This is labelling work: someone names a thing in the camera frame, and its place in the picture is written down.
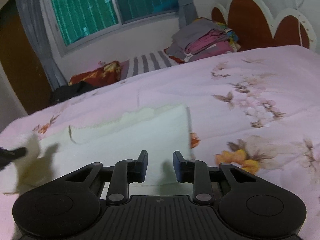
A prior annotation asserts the pink floral bedspread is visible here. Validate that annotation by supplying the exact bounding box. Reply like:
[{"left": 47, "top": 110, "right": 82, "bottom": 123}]
[{"left": 1, "top": 46, "right": 319, "bottom": 239}]

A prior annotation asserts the window with green panes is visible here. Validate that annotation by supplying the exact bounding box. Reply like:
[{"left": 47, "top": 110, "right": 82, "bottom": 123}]
[{"left": 43, "top": 0, "right": 178, "bottom": 56}]

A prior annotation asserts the black cloth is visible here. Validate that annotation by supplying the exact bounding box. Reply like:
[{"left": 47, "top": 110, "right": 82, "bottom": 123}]
[{"left": 50, "top": 81, "right": 98, "bottom": 105}]

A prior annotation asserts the red and white headboard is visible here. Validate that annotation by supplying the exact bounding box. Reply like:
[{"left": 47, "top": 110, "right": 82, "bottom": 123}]
[{"left": 211, "top": 0, "right": 317, "bottom": 51}]

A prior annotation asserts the grey striped sheet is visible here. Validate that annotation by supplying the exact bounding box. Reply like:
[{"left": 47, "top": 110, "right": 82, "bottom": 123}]
[{"left": 120, "top": 50, "right": 178, "bottom": 80}]

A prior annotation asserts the white knitted garment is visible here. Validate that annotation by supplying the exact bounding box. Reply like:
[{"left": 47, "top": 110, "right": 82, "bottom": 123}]
[{"left": 22, "top": 105, "right": 190, "bottom": 187}]

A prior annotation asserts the red floral pillow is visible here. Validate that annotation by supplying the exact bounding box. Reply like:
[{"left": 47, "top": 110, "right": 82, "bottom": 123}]
[{"left": 68, "top": 61, "right": 121, "bottom": 87}]

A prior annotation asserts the grey curtain left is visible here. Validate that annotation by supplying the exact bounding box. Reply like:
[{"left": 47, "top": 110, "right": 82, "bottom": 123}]
[{"left": 16, "top": 0, "right": 67, "bottom": 90}]

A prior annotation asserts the stack of folded clothes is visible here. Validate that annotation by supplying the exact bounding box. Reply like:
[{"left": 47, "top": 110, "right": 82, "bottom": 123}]
[{"left": 164, "top": 18, "right": 241, "bottom": 63}]

